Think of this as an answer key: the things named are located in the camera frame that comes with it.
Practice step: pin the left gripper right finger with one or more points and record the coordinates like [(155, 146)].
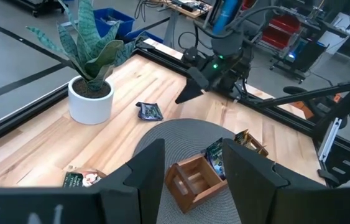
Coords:
[(255, 193)]

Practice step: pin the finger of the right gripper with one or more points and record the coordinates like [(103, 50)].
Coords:
[(195, 92), (187, 90)]

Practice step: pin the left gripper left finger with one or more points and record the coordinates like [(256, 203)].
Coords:
[(137, 193)]

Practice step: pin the dark blue tea bag packet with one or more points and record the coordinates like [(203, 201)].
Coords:
[(150, 112), (215, 155)]

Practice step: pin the wooden tea organizer tray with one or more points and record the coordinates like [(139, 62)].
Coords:
[(193, 193)]

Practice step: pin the yellow mango tea bag packet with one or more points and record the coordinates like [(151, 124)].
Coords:
[(241, 138)]

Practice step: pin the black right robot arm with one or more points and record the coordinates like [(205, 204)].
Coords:
[(229, 43)]

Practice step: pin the round grey woven placemat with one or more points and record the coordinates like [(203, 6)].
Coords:
[(187, 133)]

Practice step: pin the blue cylinder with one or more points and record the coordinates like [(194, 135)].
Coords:
[(226, 15)]

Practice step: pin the blue plastic storage bin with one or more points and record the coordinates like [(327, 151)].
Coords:
[(122, 28), (150, 36)]

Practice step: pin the cart with red bins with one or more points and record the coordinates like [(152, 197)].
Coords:
[(280, 31)]

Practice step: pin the wooden desk with grey leg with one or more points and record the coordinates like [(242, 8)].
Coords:
[(190, 11)]

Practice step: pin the snake plant in white pot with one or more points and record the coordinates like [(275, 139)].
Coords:
[(90, 105)]

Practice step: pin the black cart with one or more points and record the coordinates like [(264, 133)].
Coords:
[(38, 4)]

